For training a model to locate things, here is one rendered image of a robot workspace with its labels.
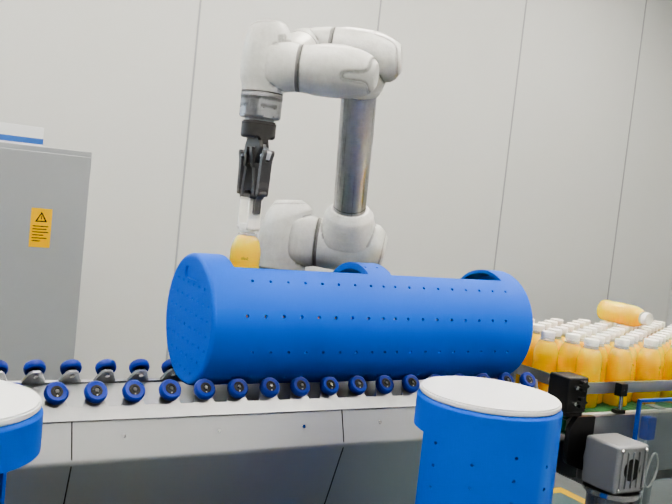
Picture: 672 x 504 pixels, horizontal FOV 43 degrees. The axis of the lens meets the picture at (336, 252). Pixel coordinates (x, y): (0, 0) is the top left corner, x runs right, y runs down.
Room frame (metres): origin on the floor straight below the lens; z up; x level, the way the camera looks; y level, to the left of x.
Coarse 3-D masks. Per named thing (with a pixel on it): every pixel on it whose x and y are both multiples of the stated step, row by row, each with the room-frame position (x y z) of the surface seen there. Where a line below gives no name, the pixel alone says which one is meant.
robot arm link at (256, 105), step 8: (248, 96) 1.82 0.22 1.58; (256, 96) 1.81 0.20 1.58; (264, 96) 1.81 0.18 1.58; (272, 96) 1.82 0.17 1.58; (280, 96) 1.84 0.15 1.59; (240, 104) 1.85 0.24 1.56; (248, 104) 1.82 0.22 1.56; (256, 104) 1.81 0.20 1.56; (264, 104) 1.81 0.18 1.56; (272, 104) 1.82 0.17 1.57; (280, 104) 1.84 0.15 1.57; (240, 112) 1.84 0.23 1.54; (248, 112) 1.82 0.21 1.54; (256, 112) 1.81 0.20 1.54; (264, 112) 1.82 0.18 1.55; (272, 112) 1.83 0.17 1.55; (280, 112) 1.85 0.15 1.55; (264, 120) 1.83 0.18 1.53; (272, 120) 1.85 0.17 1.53
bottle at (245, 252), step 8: (240, 232) 1.85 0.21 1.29; (248, 232) 1.84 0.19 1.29; (240, 240) 1.83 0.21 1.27; (248, 240) 1.83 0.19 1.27; (256, 240) 1.84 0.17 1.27; (232, 248) 1.84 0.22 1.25; (240, 248) 1.83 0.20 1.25; (248, 248) 1.83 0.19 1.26; (256, 248) 1.84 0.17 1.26; (232, 256) 1.83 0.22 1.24; (240, 256) 1.82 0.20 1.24; (248, 256) 1.82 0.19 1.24; (256, 256) 1.84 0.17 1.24; (232, 264) 1.83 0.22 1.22; (240, 264) 1.82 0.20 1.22; (248, 264) 1.83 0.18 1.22; (256, 264) 1.84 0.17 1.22
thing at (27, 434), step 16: (32, 416) 1.23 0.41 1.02; (0, 432) 1.15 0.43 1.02; (16, 432) 1.18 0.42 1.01; (32, 432) 1.22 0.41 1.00; (0, 448) 1.16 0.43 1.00; (16, 448) 1.18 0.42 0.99; (32, 448) 1.22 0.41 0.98; (0, 464) 1.16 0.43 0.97; (16, 464) 1.18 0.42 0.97; (0, 480) 1.36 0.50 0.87; (0, 496) 1.36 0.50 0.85
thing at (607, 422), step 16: (592, 416) 2.16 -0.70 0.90; (608, 416) 2.19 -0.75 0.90; (624, 416) 2.22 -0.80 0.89; (576, 432) 2.13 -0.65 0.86; (592, 432) 2.16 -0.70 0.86; (608, 432) 2.19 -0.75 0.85; (624, 432) 2.22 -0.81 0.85; (560, 448) 2.54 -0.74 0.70; (576, 448) 2.13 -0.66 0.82; (560, 464) 2.37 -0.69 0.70; (576, 464) 2.14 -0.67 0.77; (576, 480) 2.24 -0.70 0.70
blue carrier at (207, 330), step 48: (192, 288) 1.82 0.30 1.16; (240, 288) 1.76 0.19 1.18; (288, 288) 1.82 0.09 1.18; (336, 288) 1.89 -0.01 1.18; (384, 288) 1.96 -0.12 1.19; (432, 288) 2.03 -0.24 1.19; (480, 288) 2.11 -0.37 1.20; (192, 336) 1.80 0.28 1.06; (240, 336) 1.74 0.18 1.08; (288, 336) 1.80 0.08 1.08; (336, 336) 1.86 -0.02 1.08; (384, 336) 1.92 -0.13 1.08; (432, 336) 1.99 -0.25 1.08; (480, 336) 2.06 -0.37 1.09; (528, 336) 2.14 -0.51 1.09; (192, 384) 1.79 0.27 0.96
